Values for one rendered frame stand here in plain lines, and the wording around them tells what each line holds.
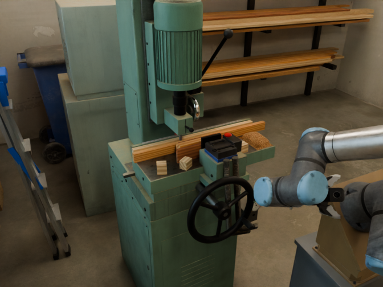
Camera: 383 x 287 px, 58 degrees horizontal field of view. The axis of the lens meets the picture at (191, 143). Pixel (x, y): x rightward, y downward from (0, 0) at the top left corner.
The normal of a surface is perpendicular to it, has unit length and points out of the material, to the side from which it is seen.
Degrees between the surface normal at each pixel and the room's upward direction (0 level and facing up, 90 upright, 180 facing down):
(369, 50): 90
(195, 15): 90
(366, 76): 90
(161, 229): 90
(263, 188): 73
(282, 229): 0
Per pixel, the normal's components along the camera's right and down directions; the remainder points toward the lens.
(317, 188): 0.48, -0.12
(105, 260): 0.00, -0.88
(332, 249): -0.90, 0.21
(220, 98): 0.40, 0.43
